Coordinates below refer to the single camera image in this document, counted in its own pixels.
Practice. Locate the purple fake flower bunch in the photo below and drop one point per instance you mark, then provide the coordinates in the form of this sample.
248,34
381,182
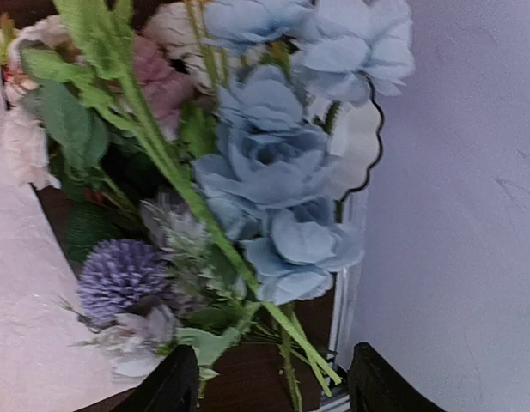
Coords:
159,272

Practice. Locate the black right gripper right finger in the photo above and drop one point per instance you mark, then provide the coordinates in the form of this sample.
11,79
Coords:
374,385

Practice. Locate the white scalloped dish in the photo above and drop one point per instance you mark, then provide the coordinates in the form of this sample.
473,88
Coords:
356,141

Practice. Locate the pink wrapping paper sheet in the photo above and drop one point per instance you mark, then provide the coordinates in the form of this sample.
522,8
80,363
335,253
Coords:
42,366

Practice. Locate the blue fake hydrangea stem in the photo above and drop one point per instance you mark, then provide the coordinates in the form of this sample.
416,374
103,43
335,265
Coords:
268,183

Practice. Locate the pink fake rose bunch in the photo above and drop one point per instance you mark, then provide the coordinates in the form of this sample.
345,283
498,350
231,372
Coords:
92,104

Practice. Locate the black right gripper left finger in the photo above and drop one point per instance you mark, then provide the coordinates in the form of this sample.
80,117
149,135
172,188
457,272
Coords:
172,386

